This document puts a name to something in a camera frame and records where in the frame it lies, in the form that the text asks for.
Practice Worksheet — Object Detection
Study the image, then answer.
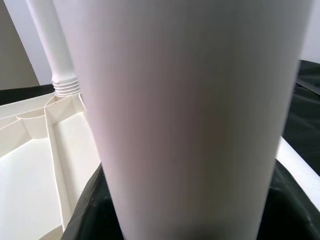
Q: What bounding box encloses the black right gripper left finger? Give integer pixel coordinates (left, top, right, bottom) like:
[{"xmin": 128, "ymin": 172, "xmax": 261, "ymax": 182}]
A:
[{"xmin": 61, "ymin": 166, "xmax": 126, "ymax": 240}]

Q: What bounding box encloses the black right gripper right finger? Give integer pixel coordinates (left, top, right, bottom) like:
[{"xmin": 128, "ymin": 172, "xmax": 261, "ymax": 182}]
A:
[{"xmin": 254, "ymin": 159, "xmax": 320, "ymax": 240}]

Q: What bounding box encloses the white plastic table top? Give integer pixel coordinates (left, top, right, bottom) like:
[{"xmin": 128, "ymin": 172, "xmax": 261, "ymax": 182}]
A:
[{"xmin": 0, "ymin": 83, "xmax": 106, "ymax": 240}]

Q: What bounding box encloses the white plastic table leg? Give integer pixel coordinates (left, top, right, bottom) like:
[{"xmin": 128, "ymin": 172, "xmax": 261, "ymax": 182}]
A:
[
  {"xmin": 274, "ymin": 134, "xmax": 320, "ymax": 180},
  {"xmin": 24, "ymin": 0, "xmax": 82, "ymax": 97},
  {"xmin": 51, "ymin": 0, "xmax": 312, "ymax": 240}
]

